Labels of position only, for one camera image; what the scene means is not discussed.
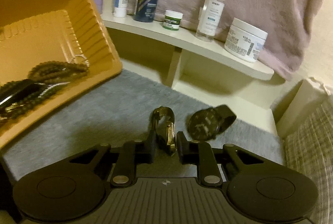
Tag black square watch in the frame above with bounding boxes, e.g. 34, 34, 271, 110
187, 104, 236, 141

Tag black cylindrical case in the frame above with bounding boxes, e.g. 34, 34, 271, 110
1, 79, 45, 112

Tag small gold chain jewelry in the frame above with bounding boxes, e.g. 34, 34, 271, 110
1, 105, 18, 124

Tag orange plastic tray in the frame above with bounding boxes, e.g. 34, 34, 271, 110
1, 0, 122, 146

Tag grey fluffy mat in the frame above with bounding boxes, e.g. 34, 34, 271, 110
2, 70, 285, 180

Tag cream corner shelf unit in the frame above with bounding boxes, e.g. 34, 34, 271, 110
101, 0, 277, 134

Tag grey plaid pillow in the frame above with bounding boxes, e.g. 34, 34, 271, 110
285, 99, 332, 223

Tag large white cream jar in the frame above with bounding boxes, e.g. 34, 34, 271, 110
224, 18, 268, 63

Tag small green white jar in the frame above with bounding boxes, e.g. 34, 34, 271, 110
163, 10, 183, 31

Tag clear spray bottle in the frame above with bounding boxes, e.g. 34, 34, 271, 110
195, 0, 225, 42

